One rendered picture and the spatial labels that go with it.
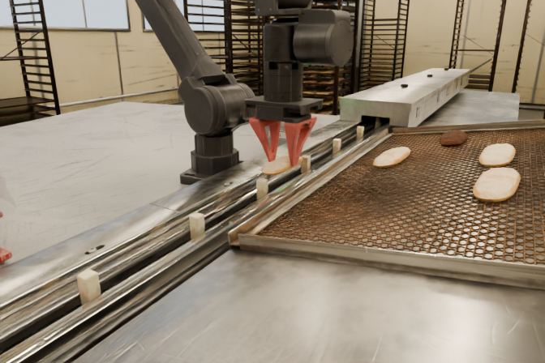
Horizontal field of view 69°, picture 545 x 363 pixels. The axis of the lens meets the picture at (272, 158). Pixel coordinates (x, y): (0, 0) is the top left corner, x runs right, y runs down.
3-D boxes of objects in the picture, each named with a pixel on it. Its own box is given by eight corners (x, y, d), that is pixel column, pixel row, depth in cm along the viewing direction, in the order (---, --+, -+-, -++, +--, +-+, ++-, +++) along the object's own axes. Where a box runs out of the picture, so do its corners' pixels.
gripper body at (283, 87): (303, 118, 54) (304, 63, 52) (242, 112, 59) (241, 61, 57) (323, 111, 59) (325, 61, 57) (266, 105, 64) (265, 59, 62)
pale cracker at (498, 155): (486, 147, 55) (486, 139, 55) (518, 147, 53) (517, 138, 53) (474, 167, 48) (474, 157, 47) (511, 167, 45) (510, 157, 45)
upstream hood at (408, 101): (430, 82, 206) (432, 66, 204) (468, 84, 197) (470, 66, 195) (338, 125, 104) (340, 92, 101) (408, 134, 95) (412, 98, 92)
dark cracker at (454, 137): (444, 134, 68) (444, 128, 68) (468, 133, 67) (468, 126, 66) (437, 147, 60) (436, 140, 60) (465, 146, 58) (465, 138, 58)
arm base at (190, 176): (211, 164, 81) (178, 183, 70) (209, 125, 78) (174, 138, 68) (250, 168, 78) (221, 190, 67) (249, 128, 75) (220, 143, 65)
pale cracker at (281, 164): (288, 156, 67) (288, 150, 66) (308, 160, 65) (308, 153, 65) (255, 172, 59) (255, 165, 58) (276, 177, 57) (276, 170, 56)
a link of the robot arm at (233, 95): (219, 135, 76) (196, 141, 72) (216, 82, 73) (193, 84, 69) (253, 143, 70) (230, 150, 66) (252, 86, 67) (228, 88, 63)
